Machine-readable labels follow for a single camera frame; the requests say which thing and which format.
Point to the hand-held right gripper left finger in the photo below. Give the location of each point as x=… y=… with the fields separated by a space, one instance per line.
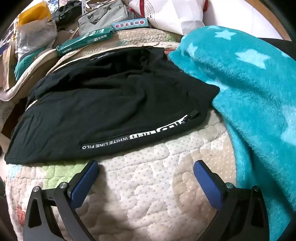
x=84 y=183

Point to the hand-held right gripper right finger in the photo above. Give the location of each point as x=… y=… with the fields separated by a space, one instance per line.
x=208 y=185

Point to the black pants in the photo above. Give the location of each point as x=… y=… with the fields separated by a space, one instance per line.
x=104 y=99

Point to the heart patterned quilt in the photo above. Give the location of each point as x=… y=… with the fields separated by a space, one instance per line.
x=150 y=185

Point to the teal star blanket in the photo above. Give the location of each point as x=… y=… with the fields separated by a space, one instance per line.
x=242 y=92

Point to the beige padded cushion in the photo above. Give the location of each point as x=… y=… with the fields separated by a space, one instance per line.
x=20 y=85

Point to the teal plush cushion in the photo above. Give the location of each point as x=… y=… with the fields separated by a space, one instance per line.
x=25 y=67

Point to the green paper pack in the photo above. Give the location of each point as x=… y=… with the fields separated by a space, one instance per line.
x=85 y=39

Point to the clear plastic bag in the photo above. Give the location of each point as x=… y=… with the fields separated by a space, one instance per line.
x=34 y=39

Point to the light blue toy box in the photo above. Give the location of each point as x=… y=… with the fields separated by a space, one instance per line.
x=129 y=23

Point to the grey laptop bag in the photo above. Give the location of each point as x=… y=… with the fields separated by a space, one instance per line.
x=104 y=18

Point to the black clothing pile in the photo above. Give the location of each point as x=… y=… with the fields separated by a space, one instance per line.
x=66 y=11

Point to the yellow cloth bundle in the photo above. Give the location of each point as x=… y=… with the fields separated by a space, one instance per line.
x=32 y=14

